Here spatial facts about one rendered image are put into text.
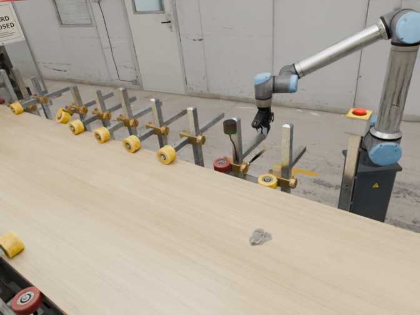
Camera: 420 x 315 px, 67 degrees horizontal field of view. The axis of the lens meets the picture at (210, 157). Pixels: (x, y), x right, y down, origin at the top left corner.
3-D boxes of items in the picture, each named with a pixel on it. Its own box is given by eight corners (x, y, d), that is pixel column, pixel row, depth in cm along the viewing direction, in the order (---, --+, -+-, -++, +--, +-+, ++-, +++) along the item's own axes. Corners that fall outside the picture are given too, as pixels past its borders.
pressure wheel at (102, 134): (101, 124, 181) (111, 132, 180) (100, 132, 187) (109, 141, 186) (93, 127, 177) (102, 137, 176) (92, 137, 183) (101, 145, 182)
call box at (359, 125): (349, 127, 118) (351, 107, 114) (369, 130, 115) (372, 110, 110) (343, 135, 114) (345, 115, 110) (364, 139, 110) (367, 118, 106)
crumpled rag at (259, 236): (262, 225, 113) (262, 221, 112) (275, 237, 108) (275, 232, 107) (242, 237, 109) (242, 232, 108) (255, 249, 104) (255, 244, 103)
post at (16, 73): (38, 122, 273) (15, 67, 249) (40, 123, 272) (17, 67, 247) (34, 124, 271) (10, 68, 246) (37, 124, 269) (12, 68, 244)
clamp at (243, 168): (225, 164, 165) (225, 155, 162) (249, 170, 157) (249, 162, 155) (220, 169, 161) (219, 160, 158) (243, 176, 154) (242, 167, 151)
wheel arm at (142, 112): (159, 104, 216) (157, 99, 214) (162, 105, 214) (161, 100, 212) (99, 136, 183) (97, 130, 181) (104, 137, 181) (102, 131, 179)
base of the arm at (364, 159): (349, 152, 203) (350, 138, 197) (379, 149, 202) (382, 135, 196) (361, 168, 186) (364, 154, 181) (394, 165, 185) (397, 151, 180)
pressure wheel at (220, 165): (220, 174, 161) (219, 155, 155) (234, 179, 157) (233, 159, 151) (212, 183, 156) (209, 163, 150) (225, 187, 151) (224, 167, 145)
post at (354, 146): (338, 219, 140) (351, 127, 116) (349, 222, 137) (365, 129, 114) (334, 225, 137) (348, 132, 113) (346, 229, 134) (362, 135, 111)
